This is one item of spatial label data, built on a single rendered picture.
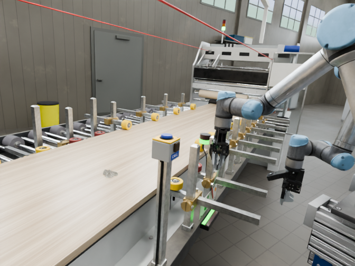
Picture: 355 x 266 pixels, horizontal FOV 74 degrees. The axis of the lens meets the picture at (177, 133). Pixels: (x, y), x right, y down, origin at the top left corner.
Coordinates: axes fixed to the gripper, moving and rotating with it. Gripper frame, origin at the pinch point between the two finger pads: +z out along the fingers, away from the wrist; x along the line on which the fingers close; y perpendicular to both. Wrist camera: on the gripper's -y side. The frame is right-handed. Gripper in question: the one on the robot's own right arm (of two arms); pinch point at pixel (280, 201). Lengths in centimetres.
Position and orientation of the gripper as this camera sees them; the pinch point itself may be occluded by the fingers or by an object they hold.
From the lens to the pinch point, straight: 134.8
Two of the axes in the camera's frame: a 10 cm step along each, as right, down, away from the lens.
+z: -0.7, 9.6, 2.7
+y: 8.8, 1.9, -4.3
